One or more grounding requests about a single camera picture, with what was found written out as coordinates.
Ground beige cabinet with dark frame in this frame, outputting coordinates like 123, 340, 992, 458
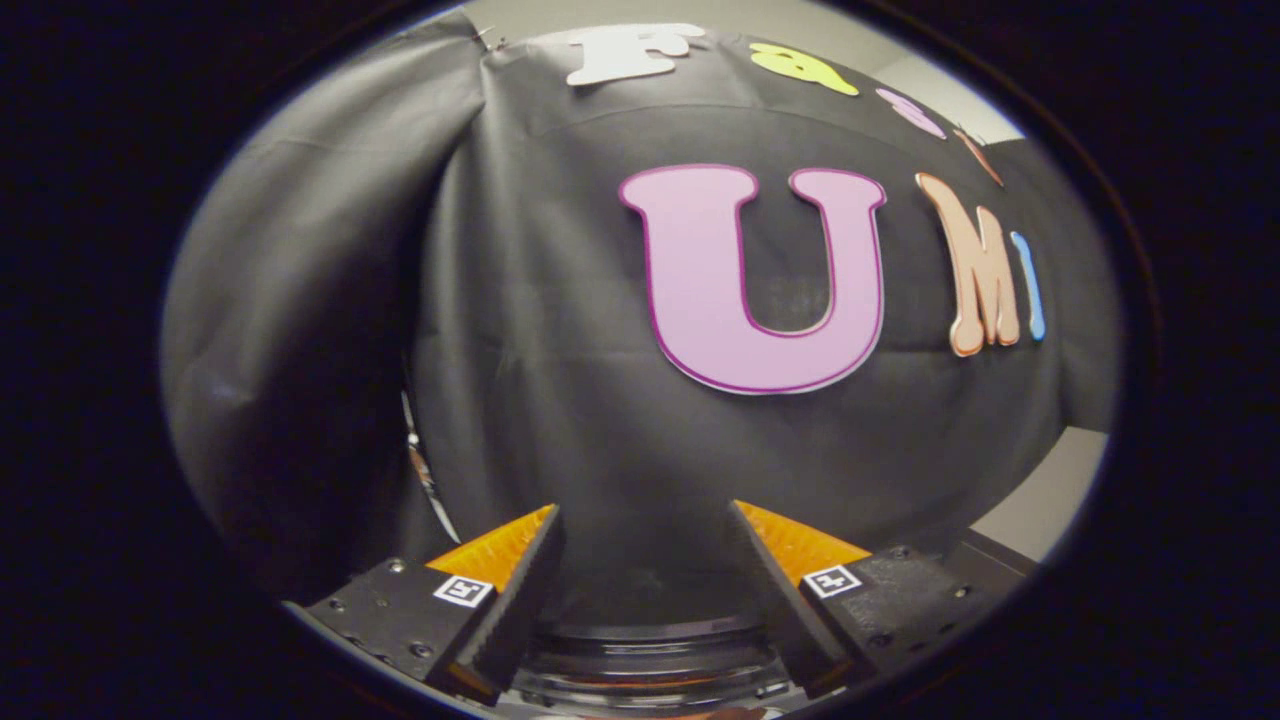
940, 425, 1111, 601

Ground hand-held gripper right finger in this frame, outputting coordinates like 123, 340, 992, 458
725, 498, 1003, 699

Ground black backdrop cloth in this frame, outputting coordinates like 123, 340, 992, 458
160, 12, 1121, 626

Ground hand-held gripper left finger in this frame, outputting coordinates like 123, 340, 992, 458
285, 503, 566, 704

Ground grey washing machine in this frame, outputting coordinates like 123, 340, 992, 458
505, 612, 813, 719

